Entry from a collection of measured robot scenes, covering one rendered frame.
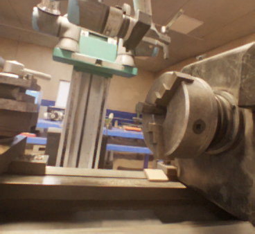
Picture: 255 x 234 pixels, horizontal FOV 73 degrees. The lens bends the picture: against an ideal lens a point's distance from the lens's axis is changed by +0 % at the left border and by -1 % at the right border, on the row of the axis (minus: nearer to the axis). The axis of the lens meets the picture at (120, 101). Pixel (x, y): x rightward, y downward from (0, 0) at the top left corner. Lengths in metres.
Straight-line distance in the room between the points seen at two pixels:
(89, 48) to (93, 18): 0.97
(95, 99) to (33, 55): 6.50
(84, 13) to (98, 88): 1.06
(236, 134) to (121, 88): 7.46
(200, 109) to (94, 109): 1.20
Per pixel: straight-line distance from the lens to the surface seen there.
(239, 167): 0.59
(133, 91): 8.10
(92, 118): 1.55
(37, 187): 0.61
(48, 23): 1.39
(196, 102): 0.45
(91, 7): 0.58
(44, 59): 7.81
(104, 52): 1.56
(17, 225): 0.65
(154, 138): 0.48
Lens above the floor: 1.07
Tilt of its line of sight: 5 degrees up
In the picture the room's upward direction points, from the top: 8 degrees clockwise
